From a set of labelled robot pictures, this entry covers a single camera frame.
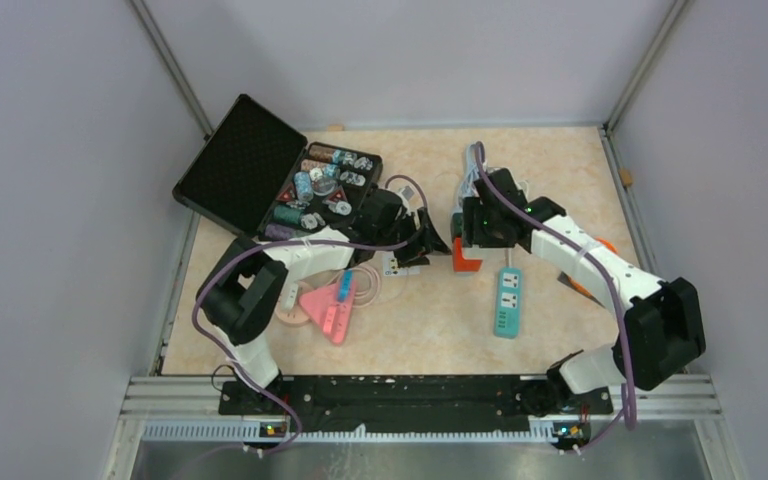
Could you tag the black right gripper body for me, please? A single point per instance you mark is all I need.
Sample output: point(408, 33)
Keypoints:
point(480, 225)

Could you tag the black poker chip case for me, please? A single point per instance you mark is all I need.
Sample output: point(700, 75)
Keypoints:
point(257, 174)

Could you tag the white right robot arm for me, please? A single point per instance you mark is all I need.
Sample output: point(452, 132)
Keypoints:
point(660, 327)

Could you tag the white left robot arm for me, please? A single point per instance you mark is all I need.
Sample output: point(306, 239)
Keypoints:
point(235, 304)

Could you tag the blue small block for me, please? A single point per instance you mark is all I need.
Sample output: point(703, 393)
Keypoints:
point(345, 286)

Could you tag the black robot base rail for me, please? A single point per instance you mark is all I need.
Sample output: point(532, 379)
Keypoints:
point(412, 404)

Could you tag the pink triangular power strip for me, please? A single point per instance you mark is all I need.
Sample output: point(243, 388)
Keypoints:
point(327, 313)

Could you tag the teal power strip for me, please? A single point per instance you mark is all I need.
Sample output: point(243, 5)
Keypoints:
point(508, 302)

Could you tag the red cube socket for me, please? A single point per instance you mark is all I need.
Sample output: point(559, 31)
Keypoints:
point(462, 265)

